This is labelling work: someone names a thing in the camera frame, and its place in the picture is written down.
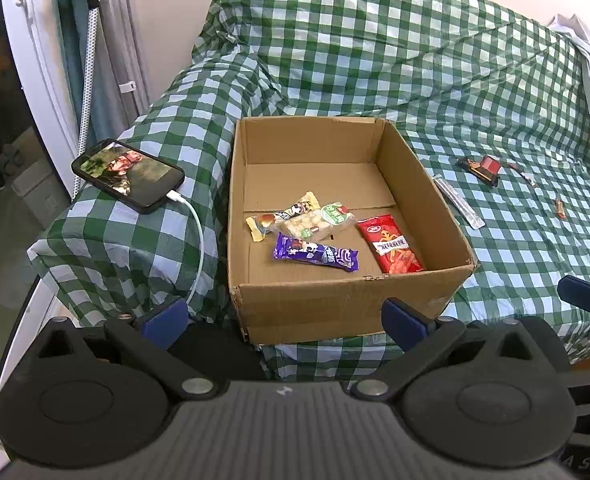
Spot brown cardboard box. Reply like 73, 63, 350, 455
226, 115, 478, 346

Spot green white checkered blanket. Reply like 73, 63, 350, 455
27, 0, 590, 381

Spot yellow panda snack bar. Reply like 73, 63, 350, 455
274, 191, 322, 223

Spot white window frame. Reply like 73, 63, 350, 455
0, 0, 83, 201

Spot purple wafer bar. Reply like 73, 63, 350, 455
273, 232, 360, 272

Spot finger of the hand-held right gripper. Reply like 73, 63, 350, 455
557, 275, 590, 321

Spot grey storage bin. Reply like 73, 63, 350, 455
12, 157, 70, 231

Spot long silver packet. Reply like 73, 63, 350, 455
434, 174, 486, 231

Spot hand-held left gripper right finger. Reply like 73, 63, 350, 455
350, 297, 553, 402

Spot clear nougat packet green label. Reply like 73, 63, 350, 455
276, 201, 356, 241

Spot red spicy strip packet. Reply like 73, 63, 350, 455
356, 213, 424, 276

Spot black steamer with braided hose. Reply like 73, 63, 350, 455
75, 0, 100, 196

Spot small brown candy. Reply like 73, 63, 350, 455
509, 162, 538, 188

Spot grey curtain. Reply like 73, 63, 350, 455
95, 0, 150, 126

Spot white charging cable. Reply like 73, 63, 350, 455
169, 191, 206, 318

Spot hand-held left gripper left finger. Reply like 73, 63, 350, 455
35, 296, 226, 401

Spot black smartphone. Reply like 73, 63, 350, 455
71, 138, 186, 215

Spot teal curtain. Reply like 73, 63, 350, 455
50, 0, 130, 151

